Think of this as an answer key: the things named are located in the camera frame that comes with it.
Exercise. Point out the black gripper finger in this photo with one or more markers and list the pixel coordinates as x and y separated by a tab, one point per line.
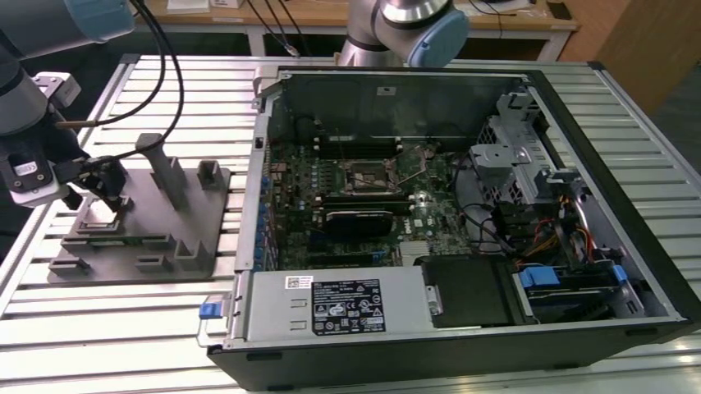
115	184
74	199

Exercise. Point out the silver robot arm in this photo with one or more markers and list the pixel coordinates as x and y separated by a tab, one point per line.
22	102

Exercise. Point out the CPU socket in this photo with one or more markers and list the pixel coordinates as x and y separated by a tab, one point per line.
373	174

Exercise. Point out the green RAM stick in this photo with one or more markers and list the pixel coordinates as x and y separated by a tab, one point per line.
110	241

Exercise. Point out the grey parts rack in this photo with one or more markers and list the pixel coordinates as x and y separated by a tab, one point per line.
154	230

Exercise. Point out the white box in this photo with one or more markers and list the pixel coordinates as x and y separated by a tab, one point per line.
228	3
186	5

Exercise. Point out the wooden desk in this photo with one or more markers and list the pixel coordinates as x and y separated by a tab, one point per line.
220	16

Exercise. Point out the silver power supply unit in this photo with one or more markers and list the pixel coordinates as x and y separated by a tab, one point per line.
274	312

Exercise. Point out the black expansion slot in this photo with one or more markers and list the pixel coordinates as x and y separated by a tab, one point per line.
340	259

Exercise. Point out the black graphics card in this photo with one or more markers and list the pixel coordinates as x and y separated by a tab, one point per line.
358	223

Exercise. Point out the small white label sticker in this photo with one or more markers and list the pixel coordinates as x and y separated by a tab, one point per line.
388	90

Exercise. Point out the small silver heatsink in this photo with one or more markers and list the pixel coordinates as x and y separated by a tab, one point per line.
413	249

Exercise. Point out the green motherboard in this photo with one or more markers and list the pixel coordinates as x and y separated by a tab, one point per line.
444	230

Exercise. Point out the black plastic shroud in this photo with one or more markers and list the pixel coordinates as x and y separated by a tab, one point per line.
471	291

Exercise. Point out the silver metal drive cage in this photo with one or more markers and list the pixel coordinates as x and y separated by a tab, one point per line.
504	156

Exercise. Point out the black PC case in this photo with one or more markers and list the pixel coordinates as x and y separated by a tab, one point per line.
439	369

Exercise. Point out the hard disk in blue carrier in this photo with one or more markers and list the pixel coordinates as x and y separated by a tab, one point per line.
540	279

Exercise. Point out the wooden cabinet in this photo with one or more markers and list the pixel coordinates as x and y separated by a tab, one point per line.
647	41

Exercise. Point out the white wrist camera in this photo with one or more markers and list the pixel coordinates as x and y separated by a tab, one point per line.
27	184

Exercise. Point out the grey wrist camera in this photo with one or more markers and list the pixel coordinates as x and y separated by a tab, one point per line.
61	88

